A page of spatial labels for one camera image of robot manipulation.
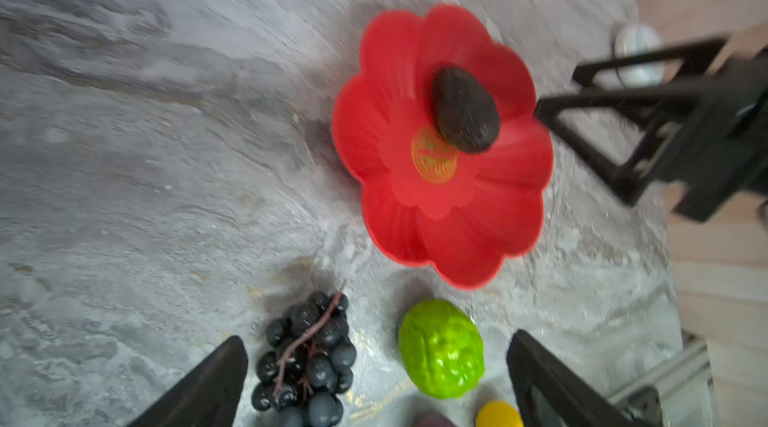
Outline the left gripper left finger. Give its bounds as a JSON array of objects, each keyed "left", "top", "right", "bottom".
[{"left": 129, "top": 336, "right": 248, "bottom": 427}]

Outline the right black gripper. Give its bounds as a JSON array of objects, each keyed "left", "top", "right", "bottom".
[{"left": 533, "top": 35, "right": 768, "bottom": 224}]

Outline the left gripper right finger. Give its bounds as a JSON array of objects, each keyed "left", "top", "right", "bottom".
[{"left": 506, "top": 330, "right": 652, "bottom": 426}]

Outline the yellow fake lemon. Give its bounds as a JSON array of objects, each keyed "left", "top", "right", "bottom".
[{"left": 475, "top": 400, "right": 524, "bottom": 427}]

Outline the black fake grape bunch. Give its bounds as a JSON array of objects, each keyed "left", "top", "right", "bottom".
[{"left": 251, "top": 291, "right": 358, "bottom": 426}]

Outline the green bumpy fake fruit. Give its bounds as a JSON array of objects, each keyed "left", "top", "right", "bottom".
[{"left": 398, "top": 299, "right": 485, "bottom": 399}]

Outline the purple wrinkled fake fruit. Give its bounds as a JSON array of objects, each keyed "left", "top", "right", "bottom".
[{"left": 413, "top": 411, "right": 456, "bottom": 427}]

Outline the dark fake avocado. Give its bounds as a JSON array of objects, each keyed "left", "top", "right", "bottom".
[{"left": 431, "top": 66, "right": 501, "bottom": 155}]

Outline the red flower-shaped fruit bowl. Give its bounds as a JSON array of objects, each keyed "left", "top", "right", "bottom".
[{"left": 332, "top": 4, "right": 554, "bottom": 290}]

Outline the white round clock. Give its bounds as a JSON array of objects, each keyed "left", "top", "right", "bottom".
[{"left": 613, "top": 24, "right": 665, "bottom": 88}]

